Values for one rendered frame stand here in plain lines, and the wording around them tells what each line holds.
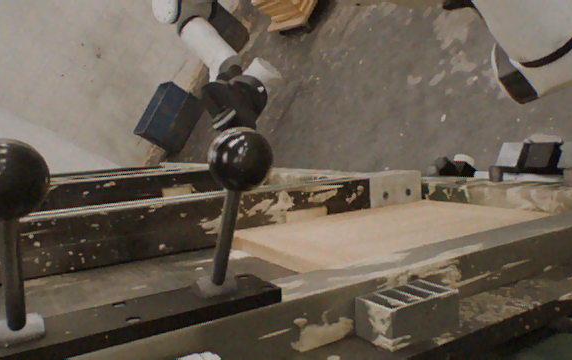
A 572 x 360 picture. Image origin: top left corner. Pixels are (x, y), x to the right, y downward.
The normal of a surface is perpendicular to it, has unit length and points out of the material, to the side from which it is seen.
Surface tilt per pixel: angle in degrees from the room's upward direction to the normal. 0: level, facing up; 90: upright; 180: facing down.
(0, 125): 90
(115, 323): 57
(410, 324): 89
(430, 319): 89
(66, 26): 90
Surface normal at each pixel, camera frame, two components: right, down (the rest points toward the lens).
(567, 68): -0.13, 0.70
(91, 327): -0.06, -0.99
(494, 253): 0.53, 0.05
